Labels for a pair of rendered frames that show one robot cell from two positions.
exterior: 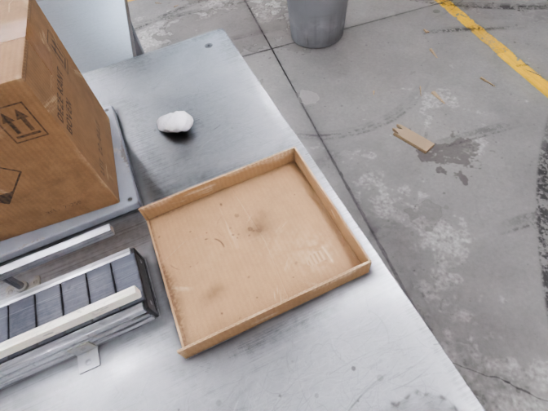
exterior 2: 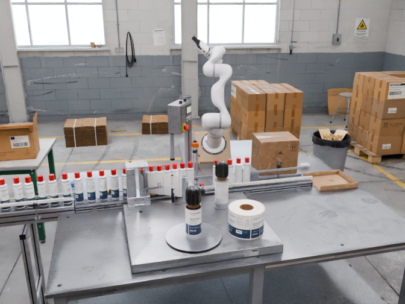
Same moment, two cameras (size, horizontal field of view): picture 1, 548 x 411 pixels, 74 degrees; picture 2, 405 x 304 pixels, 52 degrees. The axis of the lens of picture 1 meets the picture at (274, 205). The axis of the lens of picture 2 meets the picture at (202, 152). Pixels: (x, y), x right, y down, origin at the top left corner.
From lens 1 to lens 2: 2.83 m
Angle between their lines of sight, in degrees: 37
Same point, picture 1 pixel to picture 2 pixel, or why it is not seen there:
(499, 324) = not seen: outside the picture
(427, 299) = (384, 271)
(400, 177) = not seen: hidden behind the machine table
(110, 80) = not seen: hidden behind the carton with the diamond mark
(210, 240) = (320, 180)
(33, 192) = (285, 163)
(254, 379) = (334, 194)
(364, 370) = (357, 195)
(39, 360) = (291, 186)
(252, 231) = (329, 180)
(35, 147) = (292, 153)
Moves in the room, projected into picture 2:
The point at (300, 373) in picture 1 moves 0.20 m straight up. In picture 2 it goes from (344, 194) to (347, 167)
